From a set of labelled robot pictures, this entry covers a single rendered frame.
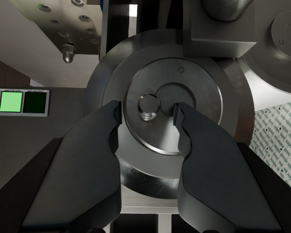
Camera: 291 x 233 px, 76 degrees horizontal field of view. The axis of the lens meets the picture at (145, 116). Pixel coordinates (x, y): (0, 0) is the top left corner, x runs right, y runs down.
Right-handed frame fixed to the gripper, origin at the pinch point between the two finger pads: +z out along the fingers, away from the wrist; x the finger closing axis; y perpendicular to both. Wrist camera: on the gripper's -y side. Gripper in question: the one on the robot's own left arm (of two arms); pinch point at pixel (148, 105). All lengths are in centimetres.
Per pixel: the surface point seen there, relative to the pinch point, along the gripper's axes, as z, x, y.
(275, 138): 10.9, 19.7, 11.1
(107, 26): 8.6, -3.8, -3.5
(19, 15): 212, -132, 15
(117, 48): 6.6, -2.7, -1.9
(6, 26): 227, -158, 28
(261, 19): 9.7, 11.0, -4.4
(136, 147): 0.8, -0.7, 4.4
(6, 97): 33, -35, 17
